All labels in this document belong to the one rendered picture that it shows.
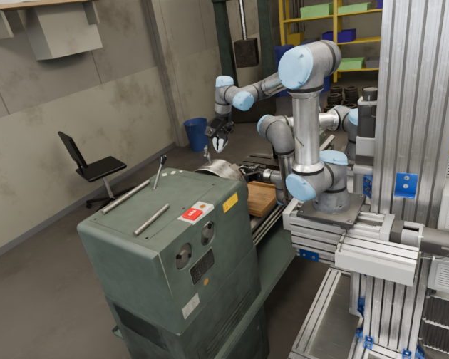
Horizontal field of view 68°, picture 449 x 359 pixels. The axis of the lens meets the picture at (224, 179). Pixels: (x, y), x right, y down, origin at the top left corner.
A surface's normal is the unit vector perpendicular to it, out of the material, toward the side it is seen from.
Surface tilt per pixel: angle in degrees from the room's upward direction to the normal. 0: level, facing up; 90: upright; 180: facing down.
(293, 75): 83
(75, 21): 90
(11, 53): 90
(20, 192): 90
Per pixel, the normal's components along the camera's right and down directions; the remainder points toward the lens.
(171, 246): 0.82, 0.15
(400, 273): -0.52, 0.47
